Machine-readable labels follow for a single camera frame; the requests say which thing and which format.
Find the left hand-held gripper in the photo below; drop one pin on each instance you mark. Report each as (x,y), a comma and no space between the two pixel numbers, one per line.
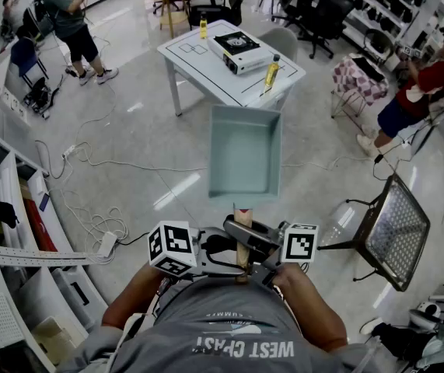
(173,243)

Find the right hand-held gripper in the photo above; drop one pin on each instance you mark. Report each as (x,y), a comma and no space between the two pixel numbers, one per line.
(299,243)

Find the teal rectangular pan wooden handle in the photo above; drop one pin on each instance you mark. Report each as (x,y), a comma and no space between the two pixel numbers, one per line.
(245,150)

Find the person's right forearm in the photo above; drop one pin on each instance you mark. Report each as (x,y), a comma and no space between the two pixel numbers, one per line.
(315,309)

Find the person's left forearm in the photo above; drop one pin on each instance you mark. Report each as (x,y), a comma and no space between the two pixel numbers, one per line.
(136,297)

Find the person's grey t-shirt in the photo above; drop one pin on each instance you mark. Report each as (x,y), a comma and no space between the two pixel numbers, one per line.
(225,325)

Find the white power adapter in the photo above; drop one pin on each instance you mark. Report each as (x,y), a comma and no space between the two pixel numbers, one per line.
(107,244)

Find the black metal mesh chair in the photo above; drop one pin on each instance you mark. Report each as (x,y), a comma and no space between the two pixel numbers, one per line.
(396,224)

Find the yellow oil bottle black cap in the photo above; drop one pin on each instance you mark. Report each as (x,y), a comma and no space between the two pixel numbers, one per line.
(203,27)
(271,74)

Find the pink checkered cloth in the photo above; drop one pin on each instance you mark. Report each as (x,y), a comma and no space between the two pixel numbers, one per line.
(346,80)

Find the white square table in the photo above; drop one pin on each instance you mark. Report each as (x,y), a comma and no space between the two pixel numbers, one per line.
(194,68)

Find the white power strip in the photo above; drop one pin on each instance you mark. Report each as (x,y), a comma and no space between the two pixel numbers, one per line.
(69,152)

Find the blue phone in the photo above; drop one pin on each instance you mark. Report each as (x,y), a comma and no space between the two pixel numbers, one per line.
(44,202)

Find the red box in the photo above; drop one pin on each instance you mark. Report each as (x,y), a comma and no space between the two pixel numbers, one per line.
(39,224)

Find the cream box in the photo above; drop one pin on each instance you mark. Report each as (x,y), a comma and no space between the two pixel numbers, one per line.
(56,340)

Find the black flat pad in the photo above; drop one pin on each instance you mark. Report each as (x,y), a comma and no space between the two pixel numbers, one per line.
(369,70)

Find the white shelving unit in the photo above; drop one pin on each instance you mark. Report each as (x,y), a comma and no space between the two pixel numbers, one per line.
(15,255)

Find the black equipment bundle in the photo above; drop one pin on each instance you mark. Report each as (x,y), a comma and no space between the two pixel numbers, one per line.
(40,93)

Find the rows of black headgear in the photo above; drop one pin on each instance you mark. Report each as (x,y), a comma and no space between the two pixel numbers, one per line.
(387,23)

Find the blue chair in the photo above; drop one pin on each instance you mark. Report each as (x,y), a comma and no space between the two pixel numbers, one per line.
(23,54)

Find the white round camera device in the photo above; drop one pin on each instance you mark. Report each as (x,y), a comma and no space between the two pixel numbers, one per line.
(425,313)

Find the white wall rack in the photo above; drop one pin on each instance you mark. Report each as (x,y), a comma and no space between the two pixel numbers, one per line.
(361,4)

